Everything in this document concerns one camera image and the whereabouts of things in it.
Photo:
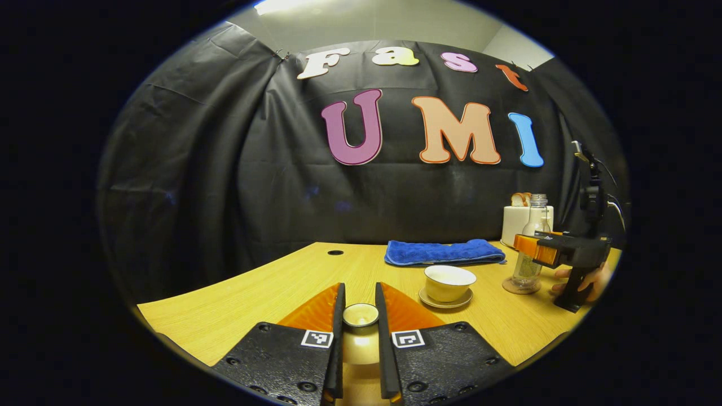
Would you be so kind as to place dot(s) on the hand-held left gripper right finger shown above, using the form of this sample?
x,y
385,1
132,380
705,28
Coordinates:
x,y
387,361

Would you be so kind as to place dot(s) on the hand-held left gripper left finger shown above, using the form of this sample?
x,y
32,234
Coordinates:
x,y
337,361

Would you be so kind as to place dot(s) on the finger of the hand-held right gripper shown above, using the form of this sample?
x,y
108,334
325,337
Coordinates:
x,y
530,246

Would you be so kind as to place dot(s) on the clear glass water bottle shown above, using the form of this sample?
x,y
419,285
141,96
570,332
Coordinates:
x,y
527,270

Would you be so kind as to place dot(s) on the yellow teacup lid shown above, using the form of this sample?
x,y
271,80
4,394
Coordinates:
x,y
361,349

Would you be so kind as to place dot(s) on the round cork coaster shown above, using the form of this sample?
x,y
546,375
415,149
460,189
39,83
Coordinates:
x,y
510,287

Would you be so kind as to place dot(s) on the yellow teacup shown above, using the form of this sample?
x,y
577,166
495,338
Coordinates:
x,y
445,290

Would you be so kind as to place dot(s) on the white toaster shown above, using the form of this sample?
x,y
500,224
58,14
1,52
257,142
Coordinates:
x,y
513,223

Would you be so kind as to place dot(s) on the blue folded towel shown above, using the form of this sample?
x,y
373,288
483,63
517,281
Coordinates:
x,y
445,252

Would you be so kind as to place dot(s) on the yellow saucer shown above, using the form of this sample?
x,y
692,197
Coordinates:
x,y
459,303

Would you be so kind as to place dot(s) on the black backdrop cloth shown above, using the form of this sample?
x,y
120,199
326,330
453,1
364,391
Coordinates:
x,y
282,197

